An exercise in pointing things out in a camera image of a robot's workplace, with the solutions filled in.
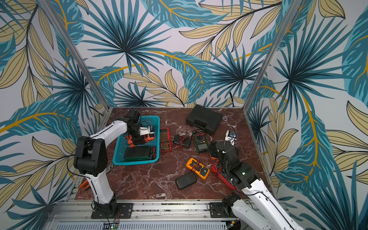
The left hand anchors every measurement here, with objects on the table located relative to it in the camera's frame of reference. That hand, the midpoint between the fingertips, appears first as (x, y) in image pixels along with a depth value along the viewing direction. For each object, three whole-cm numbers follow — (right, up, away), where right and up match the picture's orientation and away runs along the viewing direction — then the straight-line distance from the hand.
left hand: (140, 136), depth 95 cm
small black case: (+31, -23, -15) cm, 41 cm away
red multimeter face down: (+17, -5, -1) cm, 18 cm away
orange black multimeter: (+5, -2, -3) cm, 6 cm away
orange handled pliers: (-27, -26, -14) cm, 40 cm away
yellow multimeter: (+38, -18, -11) cm, 43 cm away
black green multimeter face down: (+1, -10, -6) cm, 12 cm away
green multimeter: (+40, -1, +3) cm, 40 cm away
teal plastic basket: (+7, +10, -9) cm, 15 cm away
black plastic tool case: (+45, +12, +11) cm, 48 cm away
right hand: (+48, -2, -22) cm, 53 cm away
